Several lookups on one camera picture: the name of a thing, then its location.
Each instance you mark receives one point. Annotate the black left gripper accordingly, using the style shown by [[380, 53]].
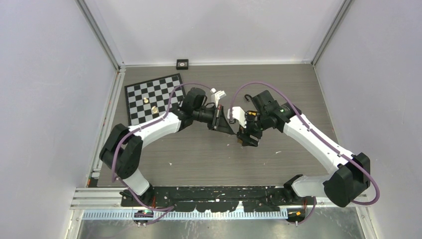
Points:
[[220, 122]]

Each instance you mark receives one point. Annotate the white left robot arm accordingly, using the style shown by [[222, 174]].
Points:
[[122, 150]]

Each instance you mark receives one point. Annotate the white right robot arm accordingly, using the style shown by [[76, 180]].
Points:
[[348, 174]]

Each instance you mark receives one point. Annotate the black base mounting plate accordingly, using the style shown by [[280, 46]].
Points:
[[216, 199]]

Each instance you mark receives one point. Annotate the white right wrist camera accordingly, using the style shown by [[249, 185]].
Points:
[[237, 114]]

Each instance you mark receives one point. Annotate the black Kaijing padlock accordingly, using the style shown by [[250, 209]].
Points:
[[248, 97]]

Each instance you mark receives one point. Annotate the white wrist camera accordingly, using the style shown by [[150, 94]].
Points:
[[216, 96], [237, 114]]

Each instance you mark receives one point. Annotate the black white chessboard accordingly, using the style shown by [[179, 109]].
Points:
[[158, 92]]

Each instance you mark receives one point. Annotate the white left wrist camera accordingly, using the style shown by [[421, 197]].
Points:
[[216, 96]]

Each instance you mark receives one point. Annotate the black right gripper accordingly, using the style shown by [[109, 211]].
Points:
[[247, 140]]

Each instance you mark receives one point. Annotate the small black square box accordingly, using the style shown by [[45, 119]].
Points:
[[182, 64]]

